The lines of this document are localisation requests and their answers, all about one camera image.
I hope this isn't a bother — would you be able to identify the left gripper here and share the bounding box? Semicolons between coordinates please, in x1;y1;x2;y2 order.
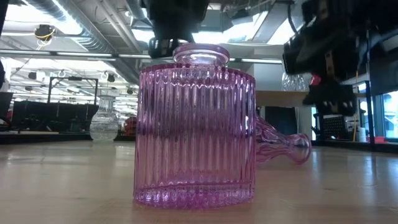
141;0;210;43

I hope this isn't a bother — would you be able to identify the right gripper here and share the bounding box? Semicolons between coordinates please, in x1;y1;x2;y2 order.
282;0;371;116

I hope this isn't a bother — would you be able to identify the clear cut-glass vase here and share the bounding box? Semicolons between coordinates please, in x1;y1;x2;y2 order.
281;72;312;92

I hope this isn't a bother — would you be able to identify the pink swirl glass vase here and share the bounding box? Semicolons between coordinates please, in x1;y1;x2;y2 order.
254;113;313;165

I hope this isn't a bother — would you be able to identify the clear textured bulbous vase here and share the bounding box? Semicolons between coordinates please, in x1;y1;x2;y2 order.
89;89;121;141

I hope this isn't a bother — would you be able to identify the wooden shelf board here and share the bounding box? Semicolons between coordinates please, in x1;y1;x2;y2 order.
255;90;312;108

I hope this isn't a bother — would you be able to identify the grey ceiling unit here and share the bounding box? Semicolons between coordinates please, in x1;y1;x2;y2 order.
208;9;234;32

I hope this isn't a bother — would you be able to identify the black perforated cart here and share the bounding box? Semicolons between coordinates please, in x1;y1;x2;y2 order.
312;114;354;141

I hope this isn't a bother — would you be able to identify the dark room panel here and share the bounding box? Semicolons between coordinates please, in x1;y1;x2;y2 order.
265;106;299;134

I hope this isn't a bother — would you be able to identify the long ceiling tube light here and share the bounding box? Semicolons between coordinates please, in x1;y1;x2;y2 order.
0;49;283;65

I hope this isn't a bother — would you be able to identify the red room object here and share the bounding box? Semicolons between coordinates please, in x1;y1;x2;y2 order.
124;116;138;136

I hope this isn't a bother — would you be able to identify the pink ribbed squat glass jar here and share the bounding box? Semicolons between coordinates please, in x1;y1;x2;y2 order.
133;43;257;210

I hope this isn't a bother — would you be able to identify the round black ceiling device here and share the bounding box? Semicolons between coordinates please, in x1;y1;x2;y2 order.
33;24;57;42

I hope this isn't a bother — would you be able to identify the black desk row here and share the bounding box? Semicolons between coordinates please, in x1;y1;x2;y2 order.
12;100;99;133

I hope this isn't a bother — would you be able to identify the black monitor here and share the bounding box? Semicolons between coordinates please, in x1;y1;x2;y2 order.
0;91;14;125

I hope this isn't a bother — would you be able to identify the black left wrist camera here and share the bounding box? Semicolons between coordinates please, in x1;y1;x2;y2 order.
148;37;180;60

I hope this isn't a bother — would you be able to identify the silver round duct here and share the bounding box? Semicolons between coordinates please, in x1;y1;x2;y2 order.
126;0;147;27

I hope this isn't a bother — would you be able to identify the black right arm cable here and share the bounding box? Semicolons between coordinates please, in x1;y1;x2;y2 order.
286;2;299;35

